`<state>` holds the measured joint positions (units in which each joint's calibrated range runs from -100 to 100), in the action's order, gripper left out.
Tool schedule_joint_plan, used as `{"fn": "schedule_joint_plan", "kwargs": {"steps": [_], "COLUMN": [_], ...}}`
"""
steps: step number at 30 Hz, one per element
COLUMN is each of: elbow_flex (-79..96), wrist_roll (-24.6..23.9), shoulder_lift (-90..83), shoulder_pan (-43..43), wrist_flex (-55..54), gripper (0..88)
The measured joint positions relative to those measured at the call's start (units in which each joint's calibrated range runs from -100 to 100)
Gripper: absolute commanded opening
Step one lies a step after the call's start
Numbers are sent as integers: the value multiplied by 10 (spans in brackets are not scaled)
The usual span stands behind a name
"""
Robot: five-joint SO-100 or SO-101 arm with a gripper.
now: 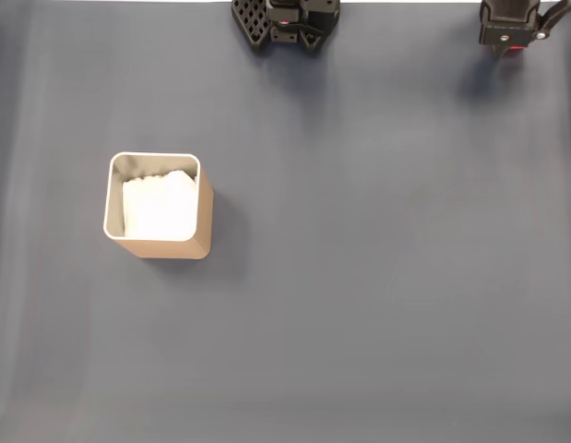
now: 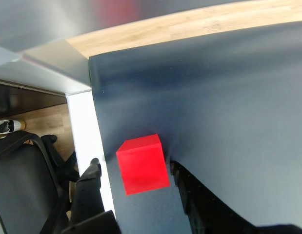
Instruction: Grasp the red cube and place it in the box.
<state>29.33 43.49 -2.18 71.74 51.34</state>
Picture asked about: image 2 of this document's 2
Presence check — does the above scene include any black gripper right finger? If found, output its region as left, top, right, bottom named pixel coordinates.
left=170, top=160, right=259, bottom=234

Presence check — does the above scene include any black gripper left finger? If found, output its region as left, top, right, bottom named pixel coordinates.
left=60, top=157, right=120, bottom=234

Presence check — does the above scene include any red cube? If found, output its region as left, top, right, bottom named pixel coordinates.
left=116, top=133, right=170, bottom=196

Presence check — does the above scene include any black office chair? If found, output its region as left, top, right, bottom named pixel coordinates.
left=0, top=131, right=80, bottom=234

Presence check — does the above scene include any dark blue-grey mat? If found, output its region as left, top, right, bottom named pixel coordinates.
left=88, top=20, right=302, bottom=234

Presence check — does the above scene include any white shoe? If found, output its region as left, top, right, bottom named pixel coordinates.
left=0, top=118, right=27, bottom=135

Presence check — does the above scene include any white table frame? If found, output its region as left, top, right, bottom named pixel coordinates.
left=0, top=40, right=117, bottom=215

